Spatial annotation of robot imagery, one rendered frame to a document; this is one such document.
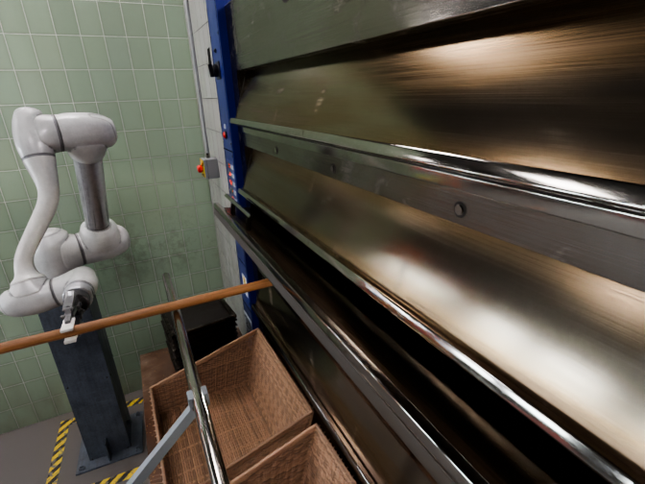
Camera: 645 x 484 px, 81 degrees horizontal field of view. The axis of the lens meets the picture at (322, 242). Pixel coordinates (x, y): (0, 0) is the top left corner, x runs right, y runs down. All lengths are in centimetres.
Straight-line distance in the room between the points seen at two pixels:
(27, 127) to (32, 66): 73
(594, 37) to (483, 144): 14
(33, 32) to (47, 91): 25
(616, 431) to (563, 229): 21
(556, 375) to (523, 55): 36
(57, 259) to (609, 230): 197
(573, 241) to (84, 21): 225
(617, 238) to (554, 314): 12
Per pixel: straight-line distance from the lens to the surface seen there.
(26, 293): 162
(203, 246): 254
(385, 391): 56
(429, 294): 63
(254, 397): 180
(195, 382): 101
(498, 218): 52
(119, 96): 236
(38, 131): 169
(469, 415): 60
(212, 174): 207
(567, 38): 50
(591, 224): 45
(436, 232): 64
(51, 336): 134
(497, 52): 54
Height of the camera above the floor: 181
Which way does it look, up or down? 21 degrees down
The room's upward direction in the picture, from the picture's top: 2 degrees counter-clockwise
